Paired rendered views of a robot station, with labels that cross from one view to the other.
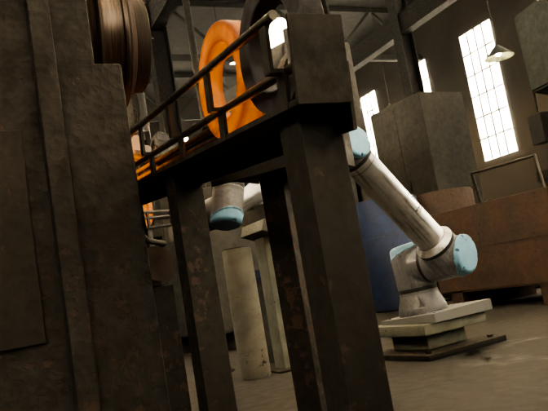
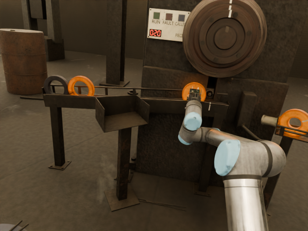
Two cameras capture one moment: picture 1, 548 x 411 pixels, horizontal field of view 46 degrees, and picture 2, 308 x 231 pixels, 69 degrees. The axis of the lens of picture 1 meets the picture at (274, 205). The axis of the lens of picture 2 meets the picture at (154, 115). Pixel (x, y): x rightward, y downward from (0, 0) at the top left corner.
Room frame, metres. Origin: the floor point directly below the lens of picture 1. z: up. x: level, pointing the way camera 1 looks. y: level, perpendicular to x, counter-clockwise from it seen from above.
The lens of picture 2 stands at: (2.27, -0.97, 1.15)
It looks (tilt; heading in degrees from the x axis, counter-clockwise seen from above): 22 degrees down; 123
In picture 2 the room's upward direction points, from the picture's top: 6 degrees clockwise
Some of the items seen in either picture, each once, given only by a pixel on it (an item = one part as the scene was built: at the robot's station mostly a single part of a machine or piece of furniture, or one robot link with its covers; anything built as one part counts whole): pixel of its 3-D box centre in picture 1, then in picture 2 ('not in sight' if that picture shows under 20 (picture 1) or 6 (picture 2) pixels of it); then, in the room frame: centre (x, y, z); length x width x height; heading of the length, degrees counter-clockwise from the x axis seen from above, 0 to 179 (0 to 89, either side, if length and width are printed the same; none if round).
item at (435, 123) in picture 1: (431, 195); not in sight; (6.80, -1.66, 1.00); 0.80 x 0.63 x 2.00; 31
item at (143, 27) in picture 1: (132, 45); (224, 37); (1.85, 0.33, 1.11); 0.28 x 0.06 x 0.28; 26
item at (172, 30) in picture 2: not in sight; (168, 25); (1.45, 0.37, 1.15); 0.26 x 0.02 x 0.18; 26
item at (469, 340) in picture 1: (429, 339); not in sight; (2.56, -0.50, 0.04); 0.40 x 0.40 x 0.08; 32
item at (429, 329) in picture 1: (426, 324); not in sight; (2.56, -0.50, 0.10); 0.32 x 0.32 x 0.04; 32
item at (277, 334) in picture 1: (276, 293); not in sight; (2.74, 0.06, 0.31); 0.24 x 0.16 x 0.62; 26
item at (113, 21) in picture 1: (99, 45); (222, 37); (1.81, 0.42, 1.11); 0.47 x 0.06 x 0.47; 26
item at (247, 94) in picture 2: not in sight; (244, 110); (2.01, 0.54, 0.68); 0.11 x 0.08 x 0.24; 116
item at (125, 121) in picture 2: (301, 274); (119, 154); (1.45, -0.03, 0.36); 0.26 x 0.20 x 0.72; 61
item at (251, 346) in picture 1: (245, 311); not in sight; (2.63, 0.18, 0.26); 0.12 x 0.12 x 0.52
